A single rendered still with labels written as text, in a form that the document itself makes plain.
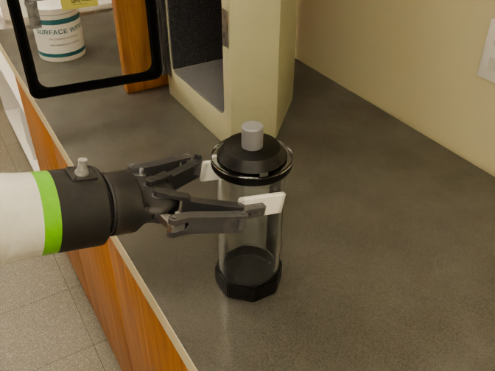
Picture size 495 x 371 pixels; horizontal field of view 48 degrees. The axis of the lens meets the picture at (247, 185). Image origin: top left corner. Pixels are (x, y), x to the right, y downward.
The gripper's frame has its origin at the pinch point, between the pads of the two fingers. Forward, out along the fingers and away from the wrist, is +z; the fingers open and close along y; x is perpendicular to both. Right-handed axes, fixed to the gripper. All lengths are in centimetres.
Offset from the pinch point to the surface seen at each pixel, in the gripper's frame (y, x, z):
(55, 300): 107, 114, 7
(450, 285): -17.4, 11.5, 29.1
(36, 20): 66, -2, -11
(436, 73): 20, -8, 59
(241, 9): 33.3, -15.5, 15.9
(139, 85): 70, 14, 15
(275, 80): 33.1, -1.9, 27.3
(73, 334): 88, 114, 8
